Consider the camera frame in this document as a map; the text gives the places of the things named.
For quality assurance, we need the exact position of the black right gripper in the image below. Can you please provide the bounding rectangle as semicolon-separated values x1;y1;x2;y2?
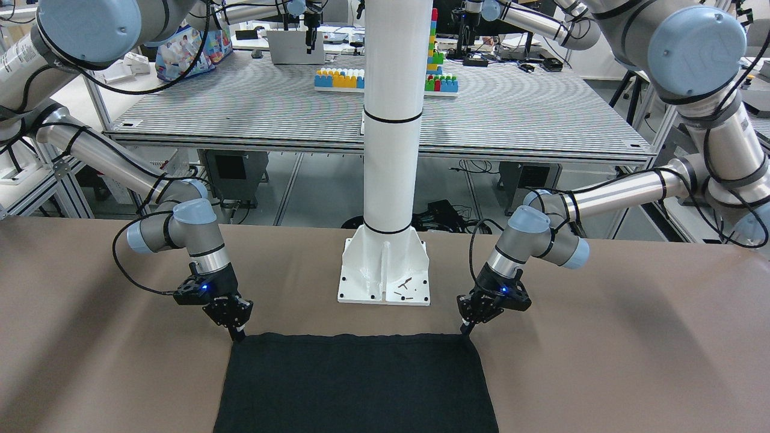
191;263;253;343

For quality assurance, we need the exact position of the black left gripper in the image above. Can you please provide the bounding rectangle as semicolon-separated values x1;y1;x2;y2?
457;264;523;336

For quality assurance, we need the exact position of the black graphic t-shirt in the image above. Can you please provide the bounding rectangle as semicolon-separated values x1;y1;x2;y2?
214;333;499;432

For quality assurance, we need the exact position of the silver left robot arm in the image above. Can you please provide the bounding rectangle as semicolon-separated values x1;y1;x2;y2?
457;1;768;336

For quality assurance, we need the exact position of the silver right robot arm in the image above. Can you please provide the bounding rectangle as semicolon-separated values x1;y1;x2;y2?
2;1;253;342

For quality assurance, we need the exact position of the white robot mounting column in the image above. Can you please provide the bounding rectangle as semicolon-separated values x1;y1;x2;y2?
336;1;433;306

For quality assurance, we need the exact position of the grey computer tower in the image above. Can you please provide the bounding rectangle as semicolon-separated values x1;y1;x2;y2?
497;161;562;217
198;150;269;209

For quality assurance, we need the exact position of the striped aluminium work table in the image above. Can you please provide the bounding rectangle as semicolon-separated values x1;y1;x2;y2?
107;51;655;167

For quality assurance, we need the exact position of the colourful toy block tower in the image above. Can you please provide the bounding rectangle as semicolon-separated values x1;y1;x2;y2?
423;8;460;97

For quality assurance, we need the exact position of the colourful toy block row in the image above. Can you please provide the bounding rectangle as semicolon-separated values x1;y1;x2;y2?
313;68;365;93

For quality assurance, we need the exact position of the colourful printed bag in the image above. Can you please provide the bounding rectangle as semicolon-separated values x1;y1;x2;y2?
156;25;233;82

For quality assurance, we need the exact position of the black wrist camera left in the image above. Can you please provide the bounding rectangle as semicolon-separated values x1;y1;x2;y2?
499;281;532;312

